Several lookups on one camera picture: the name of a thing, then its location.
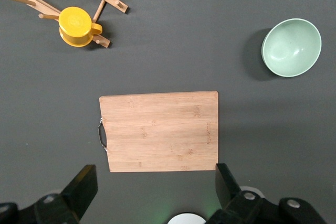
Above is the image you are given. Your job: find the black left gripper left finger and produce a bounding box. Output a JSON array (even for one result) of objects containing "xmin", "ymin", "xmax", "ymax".
[{"xmin": 0, "ymin": 164, "xmax": 99, "ymax": 224}]

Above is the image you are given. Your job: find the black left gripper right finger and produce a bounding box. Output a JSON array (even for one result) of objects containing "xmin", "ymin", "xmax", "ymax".
[{"xmin": 207, "ymin": 163, "xmax": 329, "ymax": 224}]

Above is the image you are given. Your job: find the bamboo cutting board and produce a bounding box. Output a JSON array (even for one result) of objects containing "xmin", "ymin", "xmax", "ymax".
[{"xmin": 97, "ymin": 90, "xmax": 219, "ymax": 173}]

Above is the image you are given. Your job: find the pale green bowl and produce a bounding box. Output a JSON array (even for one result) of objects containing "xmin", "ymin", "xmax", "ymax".
[{"xmin": 261, "ymin": 18, "xmax": 322, "ymax": 78}]

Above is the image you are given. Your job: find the yellow cup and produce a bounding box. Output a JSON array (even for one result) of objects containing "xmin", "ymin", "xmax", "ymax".
[{"xmin": 58, "ymin": 6, "xmax": 103, "ymax": 48}]

